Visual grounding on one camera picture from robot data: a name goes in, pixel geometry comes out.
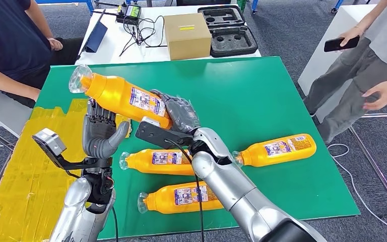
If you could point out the yellow plastic sheet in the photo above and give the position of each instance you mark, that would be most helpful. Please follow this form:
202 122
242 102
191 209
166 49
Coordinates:
23 187

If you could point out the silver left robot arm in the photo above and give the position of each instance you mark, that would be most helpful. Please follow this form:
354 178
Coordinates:
76 217

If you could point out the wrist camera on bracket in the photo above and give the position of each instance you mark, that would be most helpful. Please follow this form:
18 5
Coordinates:
48 142
153 135

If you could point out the dark blue tablet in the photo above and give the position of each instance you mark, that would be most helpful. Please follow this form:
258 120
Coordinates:
96 36

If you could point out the person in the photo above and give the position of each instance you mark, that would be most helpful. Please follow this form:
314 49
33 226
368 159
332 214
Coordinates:
10 40
357 76

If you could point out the brown cardboard box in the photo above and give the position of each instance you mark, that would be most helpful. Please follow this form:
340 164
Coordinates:
186 36

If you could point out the person's right hand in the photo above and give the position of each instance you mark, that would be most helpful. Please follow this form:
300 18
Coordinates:
350 35

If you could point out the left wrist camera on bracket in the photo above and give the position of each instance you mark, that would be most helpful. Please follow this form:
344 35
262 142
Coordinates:
48 142

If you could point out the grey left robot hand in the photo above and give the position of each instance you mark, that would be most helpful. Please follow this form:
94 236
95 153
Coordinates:
98 140

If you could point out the person's left forearm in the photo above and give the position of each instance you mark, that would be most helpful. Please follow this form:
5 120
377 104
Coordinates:
40 20

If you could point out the black controller with green screen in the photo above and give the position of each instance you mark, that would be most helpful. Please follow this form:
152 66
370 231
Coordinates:
131 12

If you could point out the black phone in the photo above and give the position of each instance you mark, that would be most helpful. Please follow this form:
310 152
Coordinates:
333 44

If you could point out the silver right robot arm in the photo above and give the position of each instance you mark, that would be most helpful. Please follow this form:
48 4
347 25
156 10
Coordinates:
240 197

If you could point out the white bench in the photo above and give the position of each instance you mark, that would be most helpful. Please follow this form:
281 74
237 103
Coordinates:
323 50
0 108

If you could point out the orange plastic bottle clear cap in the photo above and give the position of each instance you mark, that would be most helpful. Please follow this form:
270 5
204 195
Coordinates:
113 93
257 155
160 202
140 163

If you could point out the person's right forearm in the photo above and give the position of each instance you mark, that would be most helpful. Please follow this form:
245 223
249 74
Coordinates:
6 81
375 15

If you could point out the green bin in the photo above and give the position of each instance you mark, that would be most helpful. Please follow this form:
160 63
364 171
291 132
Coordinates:
241 4

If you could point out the black object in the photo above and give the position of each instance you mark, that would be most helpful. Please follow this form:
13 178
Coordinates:
200 2

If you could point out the white table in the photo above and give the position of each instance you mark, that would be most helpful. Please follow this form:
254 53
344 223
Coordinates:
113 43

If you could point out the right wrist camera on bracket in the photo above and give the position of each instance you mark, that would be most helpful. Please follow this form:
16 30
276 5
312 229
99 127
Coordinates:
153 135

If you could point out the black foam case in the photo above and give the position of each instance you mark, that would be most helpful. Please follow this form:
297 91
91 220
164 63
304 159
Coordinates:
232 43

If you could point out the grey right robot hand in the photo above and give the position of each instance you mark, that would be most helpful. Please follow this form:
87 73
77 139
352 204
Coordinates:
183 117

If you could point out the person's left hand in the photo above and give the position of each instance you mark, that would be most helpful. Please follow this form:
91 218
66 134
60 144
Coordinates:
382 95
56 44

